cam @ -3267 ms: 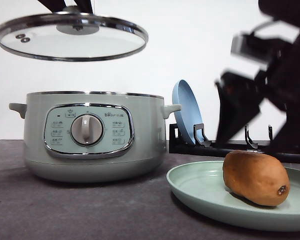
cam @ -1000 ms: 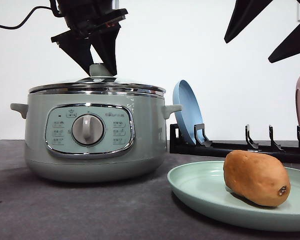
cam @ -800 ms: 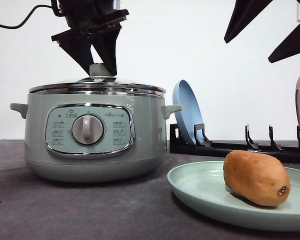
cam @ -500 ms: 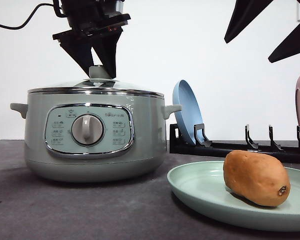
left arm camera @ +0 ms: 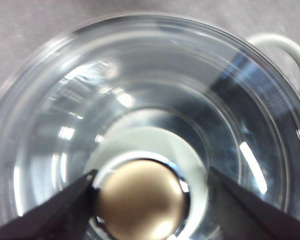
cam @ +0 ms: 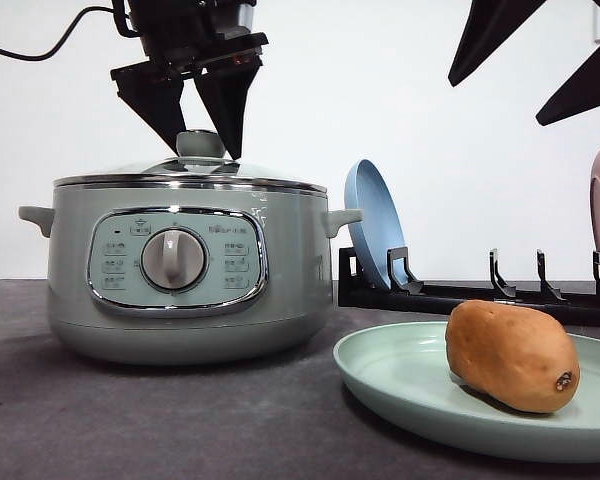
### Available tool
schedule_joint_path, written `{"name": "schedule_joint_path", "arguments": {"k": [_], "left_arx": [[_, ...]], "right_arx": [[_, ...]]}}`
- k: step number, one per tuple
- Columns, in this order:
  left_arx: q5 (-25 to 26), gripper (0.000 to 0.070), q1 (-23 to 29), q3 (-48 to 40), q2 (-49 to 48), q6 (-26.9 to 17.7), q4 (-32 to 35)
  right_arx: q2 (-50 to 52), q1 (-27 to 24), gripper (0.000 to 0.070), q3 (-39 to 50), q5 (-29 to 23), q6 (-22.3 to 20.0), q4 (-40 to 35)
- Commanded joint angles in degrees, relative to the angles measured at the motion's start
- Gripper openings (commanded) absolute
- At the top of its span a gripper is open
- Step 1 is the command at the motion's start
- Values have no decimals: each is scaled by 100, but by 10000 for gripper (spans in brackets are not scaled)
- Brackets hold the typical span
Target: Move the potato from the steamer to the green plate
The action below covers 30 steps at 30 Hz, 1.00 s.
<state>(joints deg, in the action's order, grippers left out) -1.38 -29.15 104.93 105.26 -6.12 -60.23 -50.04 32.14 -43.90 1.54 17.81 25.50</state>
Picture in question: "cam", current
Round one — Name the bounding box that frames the green plate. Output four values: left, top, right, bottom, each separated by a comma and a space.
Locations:
333, 322, 600, 463

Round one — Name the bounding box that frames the green electric steamer pot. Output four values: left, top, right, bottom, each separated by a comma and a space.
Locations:
18, 172, 364, 365

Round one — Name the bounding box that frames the white wall socket right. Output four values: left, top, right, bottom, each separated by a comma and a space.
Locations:
593, 7, 600, 44

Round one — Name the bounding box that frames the brown potato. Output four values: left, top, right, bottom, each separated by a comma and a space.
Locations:
445, 300, 581, 413

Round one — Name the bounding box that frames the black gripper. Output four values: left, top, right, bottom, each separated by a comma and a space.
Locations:
110, 0, 269, 160

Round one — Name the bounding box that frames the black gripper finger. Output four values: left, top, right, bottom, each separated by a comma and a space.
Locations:
536, 0, 600, 126
448, 0, 547, 87

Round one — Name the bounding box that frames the black plate rack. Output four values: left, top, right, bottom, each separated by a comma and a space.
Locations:
338, 247, 600, 327

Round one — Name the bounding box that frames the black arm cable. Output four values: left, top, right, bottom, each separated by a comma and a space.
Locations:
0, 6, 116, 60

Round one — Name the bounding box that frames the glass steamer lid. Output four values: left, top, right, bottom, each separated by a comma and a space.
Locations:
53, 130, 327, 193

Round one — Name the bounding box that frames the blue plate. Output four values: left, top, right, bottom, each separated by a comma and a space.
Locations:
344, 159, 407, 290

